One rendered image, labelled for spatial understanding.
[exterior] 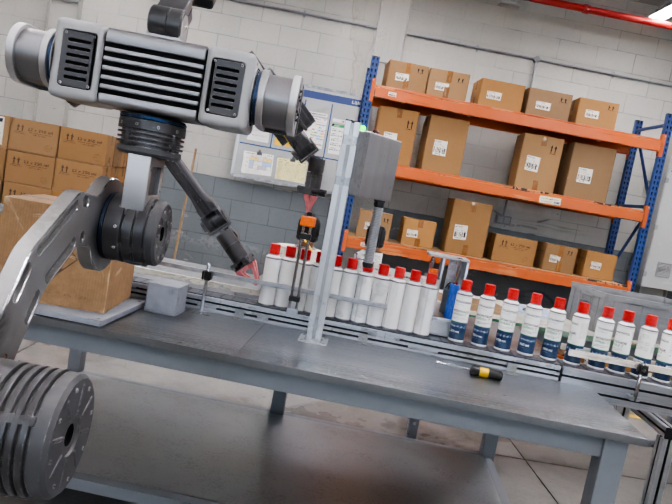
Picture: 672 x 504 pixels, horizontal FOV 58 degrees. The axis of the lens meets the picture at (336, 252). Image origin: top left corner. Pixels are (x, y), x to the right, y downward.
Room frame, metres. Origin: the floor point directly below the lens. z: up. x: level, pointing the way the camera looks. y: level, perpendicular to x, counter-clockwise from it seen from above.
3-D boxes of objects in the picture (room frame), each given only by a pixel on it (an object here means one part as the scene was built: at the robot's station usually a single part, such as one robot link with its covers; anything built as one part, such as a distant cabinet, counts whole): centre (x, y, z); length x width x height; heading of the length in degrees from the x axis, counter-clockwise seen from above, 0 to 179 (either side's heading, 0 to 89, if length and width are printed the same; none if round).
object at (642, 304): (3.37, -1.69, 0.91); 0.60 x 0.40 x 0.22; 96
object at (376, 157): (1.88, -0.05, 1.38); 0.17 x 0.10 x 0.19; 142
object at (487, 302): (1.94, -0.51, 0.98); 0.05 x 0.05 x 0.20
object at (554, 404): (2.17, 0.17, 0.82); 2.10 x 1.31 x 0.02; 87
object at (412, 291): (1.96, -0.27, 0.98); 0.05 x 0.05 x 0.20
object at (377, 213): (1.86, -0.10, 1.18); 0.04 x 0.04 x 0.21
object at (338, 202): (1.83, 0.02, 1.16); 0.04 x 0.04 x 0.67; 87
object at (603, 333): (1.92, -0.89, 0.98); 0.05 x 0.05 x 0.20
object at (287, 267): (1.98, 0.15, 0.98); 0.05 x 0.05 x 0.20
